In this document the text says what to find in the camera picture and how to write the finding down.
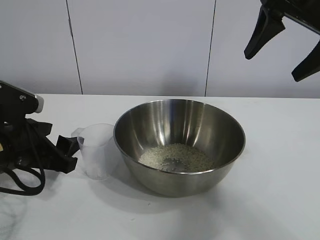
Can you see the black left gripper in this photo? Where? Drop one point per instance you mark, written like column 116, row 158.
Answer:
column 25, row 145

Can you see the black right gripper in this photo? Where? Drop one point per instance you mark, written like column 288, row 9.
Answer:
column 300, row 8

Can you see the clear plastic measuring cup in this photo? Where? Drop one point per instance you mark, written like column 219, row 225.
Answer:
column 97, row 152

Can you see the white rice grains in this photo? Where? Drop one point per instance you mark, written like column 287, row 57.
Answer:
column 160, row 155

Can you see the stainless steel mixing bowl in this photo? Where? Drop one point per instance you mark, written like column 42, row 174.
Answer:
column 180, row 180

